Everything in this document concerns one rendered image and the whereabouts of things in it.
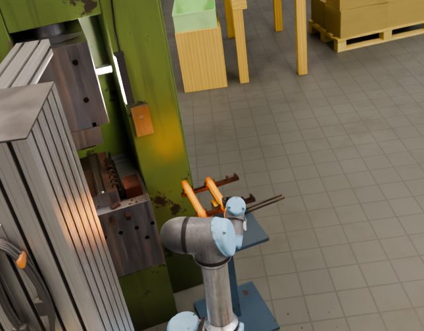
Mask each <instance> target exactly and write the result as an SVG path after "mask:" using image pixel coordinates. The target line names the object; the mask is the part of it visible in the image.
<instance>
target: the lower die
mask: <svg viewBox="0 0 424 331"><path fill-rule="evenodd" d="M92 155H96V158H97V162H98V165H99V169H100V172H101V177H102V179H103V184H104V186H105V190H106V194H104V195H101V196H100V194H99V191H98V188H97V183H96V180H95V176H94V172H93V168H92V165H91V160H90V156H92ZM105 158H107V156H106V152H101V153H98V154H97V153H93V154H89V155H87V157H84V158H80V163H81V165H82V169H83V173H84V175H85V179H86V181H87V185H88V187H89V191H90V194H91V197H92V200H93V203H94V206H95V209H97V208H101V207H104V206H107V205H111V204H114V203H116V202H121V201H120V197H119V194H118V189H117V187H116V184H115V185H113V188H112V184H113V183H115V181H114V180H112V183H110V180H111V179H113V178H114V177H113V175H111V176H110V179H109V175H110V174H112V171H110V172H109V174H108V171H109V170H110V169H111V168H110V167H109V168H108V170H106V167H107V166H109V163H107V165H106V166H105V163H106V162H108V159H106V160H105V162H104V159H105ZM98 206H99V207H98Z"/></svg>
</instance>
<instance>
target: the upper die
mask: <svg viewBox="0 0 424 331"><path fill-rule="evenodd" d="M92 125H93V127H90V128H88V129H83V130H80V131H76V132H73V133H71V135H72V138H73V141H74V144H75V147H76V150H80V149H83V148H87V147H90V146H95V145H97V144H102V143H104V140H103V136H102V134H101V130H100V127H99V125H98V126H97V124H96V122H95V123H92Z"/></svg>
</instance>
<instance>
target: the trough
mask: <svg viewBox="0 0 424 331"><path fill-rule="evenodd" d="M90 160H91V165H92V168H93V172H94V176H95V180H96V183H97V188H98V191H99V194H100V196H101V195H104V194H106V190H105V186H104V184H103V179H102V177H101V172H100V169H99V165H98V162H97V158H96V155H92V156H90ZM101 191H104V193H101Z"/></svg>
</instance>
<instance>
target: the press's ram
mask: <svg viewBox="0 0 424 331"><path fill-rule="evenodd" d="M63 24H64V27H65V30H64V31H63V32H62V33H60V34H58V35H54V36H51V37H45V38H34V37H33V36H32V33H31V30H25V31H21V32H16V43H23V42H28V41H37V40H42V39H49V42H50V44H51V48H52V51H53V55H52V57H51V59H50V61H49V63H48V65H47V66H46V68H45V70H44V71H43V73H42V75H41V77H40V79H39V81H38V82H37V83H46V82H51V81H54V83H55V85H56V88H57V92H58V94H59V98H60V101H61V104H62V108H63V110H64V114H65V116H66V120H67V122H68V126H69V129H70V132H71V133H73V132H76V131H80V130H83V129H88V128H90V127H93V125H92V123H95V122H96V124H97V126H98V125H102V124H106V123H109V119H108V115H107V112H106V108H105V103H104V100H103V96H102V93H101V88H100V85H99V81H98V78H97V75H99V74H104V73H108V72H112V67H111V65H110V63H109V64H104V65H101V66H96V67H94V63H93V59H92V56H91V52H90V49H89V44H88V42H87V39H86V36H85V34H84V32H83V29H82V27H81V24H80V21H79V20H78V19H76V20H70V21H67V22H63Z"/></svg>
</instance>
